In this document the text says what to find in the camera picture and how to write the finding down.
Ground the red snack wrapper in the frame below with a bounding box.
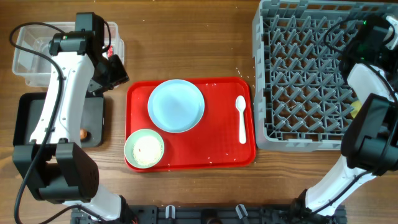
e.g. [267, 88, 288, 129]
[107, 45, 114, 58]

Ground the light blue plate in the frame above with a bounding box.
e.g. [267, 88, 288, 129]
[147, 79, 205, 133]

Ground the green bowl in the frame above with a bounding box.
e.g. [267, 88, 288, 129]
[124, 129, 165, 169]

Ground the yellow plastic cup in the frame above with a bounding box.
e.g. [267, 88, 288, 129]
[350, 100, 362, 118]

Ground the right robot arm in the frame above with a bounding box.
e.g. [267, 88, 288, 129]
[287, 14, 397, 223]

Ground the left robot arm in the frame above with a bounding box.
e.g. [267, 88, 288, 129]
[12, 12, 137, 223]

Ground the black waste tray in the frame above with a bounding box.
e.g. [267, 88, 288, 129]
[12, 92, 105, 148]

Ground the grey dishwasher rack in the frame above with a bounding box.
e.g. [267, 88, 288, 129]
[252, 1, 397, 151]

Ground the orange carrot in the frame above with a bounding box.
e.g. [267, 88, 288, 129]
[80, 129, 88, 140]

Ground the clear plastic bin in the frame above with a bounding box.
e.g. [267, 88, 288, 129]
[12, 21, 125, 87]

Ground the red plastic tray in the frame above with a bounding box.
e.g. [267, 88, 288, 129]
[125, 77, 256, 172]

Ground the white plastic spoon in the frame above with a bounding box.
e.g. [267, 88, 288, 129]
[235, 95, 247, 144]

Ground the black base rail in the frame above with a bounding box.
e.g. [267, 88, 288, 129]
[70, 203, 348, 224]

